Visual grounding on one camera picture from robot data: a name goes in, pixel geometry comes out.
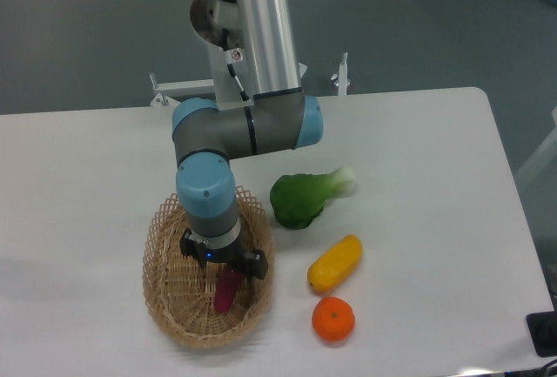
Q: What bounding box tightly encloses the purple sweet potato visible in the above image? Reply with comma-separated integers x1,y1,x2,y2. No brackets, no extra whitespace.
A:
213,266,245,313

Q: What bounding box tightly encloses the yellow bell pepper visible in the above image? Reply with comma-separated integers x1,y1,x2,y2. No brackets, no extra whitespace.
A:
306,234,363,293

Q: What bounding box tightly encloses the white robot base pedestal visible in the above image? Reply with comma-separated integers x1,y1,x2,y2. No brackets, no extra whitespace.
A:
189,0,308,111

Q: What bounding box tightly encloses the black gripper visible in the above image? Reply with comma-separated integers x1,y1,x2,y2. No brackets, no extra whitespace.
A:
179,227,268,280

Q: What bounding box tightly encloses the black device at table edge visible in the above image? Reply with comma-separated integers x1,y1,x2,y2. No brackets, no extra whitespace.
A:
526,311,556,358

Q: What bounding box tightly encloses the white metal frame bracket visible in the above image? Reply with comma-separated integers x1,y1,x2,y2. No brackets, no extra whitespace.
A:
149,51,351,106

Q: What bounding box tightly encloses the green bok choy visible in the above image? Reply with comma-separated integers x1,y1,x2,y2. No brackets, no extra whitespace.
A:
269,166,357,230

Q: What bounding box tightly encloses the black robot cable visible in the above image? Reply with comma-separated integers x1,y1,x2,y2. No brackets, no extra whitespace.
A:
220,28,253,102

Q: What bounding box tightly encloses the woven wicker basket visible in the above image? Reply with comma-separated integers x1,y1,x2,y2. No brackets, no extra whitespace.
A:
143,185,275,349

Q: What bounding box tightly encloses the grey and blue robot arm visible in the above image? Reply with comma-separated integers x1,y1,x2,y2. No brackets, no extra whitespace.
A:
172,0,323,279

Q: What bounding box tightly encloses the orange tangerine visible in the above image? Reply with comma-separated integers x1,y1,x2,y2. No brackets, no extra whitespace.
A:
312,296,356,342

